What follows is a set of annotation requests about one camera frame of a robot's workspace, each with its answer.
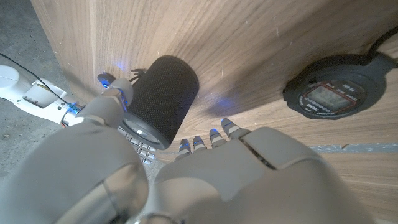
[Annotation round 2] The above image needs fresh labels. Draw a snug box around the black cylindrical fabric speaker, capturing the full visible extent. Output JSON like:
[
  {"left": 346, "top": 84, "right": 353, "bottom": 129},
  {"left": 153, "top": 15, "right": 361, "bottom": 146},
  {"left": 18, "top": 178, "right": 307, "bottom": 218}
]
[{"left": 119, "top": 55, "right": 200, "bottom": 151}]

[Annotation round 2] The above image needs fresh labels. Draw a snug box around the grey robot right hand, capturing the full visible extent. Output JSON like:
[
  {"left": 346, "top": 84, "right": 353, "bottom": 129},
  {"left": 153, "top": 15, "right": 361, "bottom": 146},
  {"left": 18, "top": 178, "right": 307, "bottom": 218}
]
[{"left": 98, "top": 72, "right": 157, "bottom": 166}]

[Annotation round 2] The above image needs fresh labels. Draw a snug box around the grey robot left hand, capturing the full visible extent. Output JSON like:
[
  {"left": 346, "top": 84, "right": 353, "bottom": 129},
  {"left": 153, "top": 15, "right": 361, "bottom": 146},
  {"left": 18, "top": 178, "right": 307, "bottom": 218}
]
[{"left": 0, "top": 78, "right": 377, "bottom": 224}]

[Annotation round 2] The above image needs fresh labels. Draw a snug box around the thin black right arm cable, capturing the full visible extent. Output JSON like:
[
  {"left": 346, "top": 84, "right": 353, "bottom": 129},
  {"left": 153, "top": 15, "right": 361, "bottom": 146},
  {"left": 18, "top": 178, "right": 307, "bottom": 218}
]
[{"left": 0, "top": 52, "right": 73, "bottom": 106}]

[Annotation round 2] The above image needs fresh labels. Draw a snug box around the black stopwatch with cord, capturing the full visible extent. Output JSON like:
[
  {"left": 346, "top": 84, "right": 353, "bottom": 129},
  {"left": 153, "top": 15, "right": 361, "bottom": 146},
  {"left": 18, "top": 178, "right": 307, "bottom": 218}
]
[{"left": 282, "top": 26, "right": 398, "bottom": 121}]

